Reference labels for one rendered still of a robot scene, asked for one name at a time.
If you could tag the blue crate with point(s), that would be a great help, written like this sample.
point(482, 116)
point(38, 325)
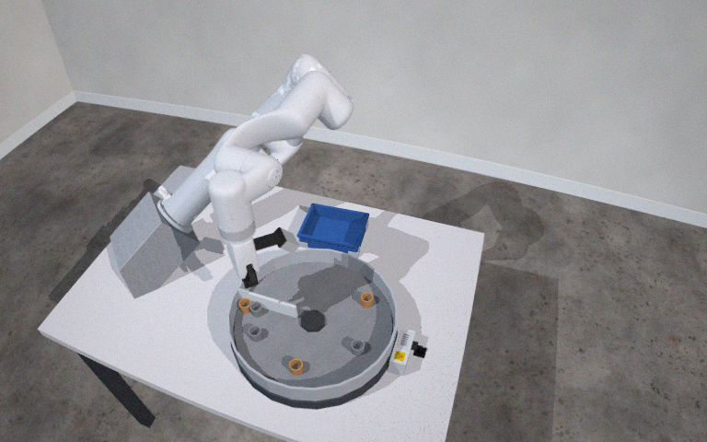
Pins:
point(327, 227)

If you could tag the bronze bushing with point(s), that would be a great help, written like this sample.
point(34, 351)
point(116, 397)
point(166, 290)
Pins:
point(366, 304)
point(294, 362)
point(243, 302)

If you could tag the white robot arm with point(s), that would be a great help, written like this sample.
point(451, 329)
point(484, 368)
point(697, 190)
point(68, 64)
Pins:
point(314, 96)

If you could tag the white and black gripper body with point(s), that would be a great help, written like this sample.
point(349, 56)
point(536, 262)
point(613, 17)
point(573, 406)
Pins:
point(242, 254)

